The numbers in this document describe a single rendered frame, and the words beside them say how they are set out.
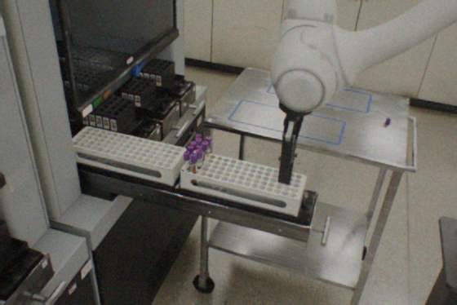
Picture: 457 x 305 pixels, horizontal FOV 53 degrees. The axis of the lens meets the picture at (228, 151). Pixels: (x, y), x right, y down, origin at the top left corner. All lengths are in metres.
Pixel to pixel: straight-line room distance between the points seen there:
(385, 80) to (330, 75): 2.74
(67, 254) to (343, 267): 1.01
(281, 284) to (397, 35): 1.43
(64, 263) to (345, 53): 0.75
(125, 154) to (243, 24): 2.38
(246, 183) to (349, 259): 0.79
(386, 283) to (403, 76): 1.72
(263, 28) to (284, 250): 2.03
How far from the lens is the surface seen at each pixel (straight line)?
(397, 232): 2.39
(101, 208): 1.23
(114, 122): 1.32
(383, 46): 0.76
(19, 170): 1.04
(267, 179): 1.12
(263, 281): 2.01
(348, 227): 1.91
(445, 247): 1.32
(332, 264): 1.75
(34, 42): 1.01
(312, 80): 0.69
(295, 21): 0.86
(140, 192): 1.18
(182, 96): 1.56
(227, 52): 3.56
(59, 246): 1.15
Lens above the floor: 1.54
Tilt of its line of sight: 35 degrees down
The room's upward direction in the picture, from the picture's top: 4 degrees clockwise
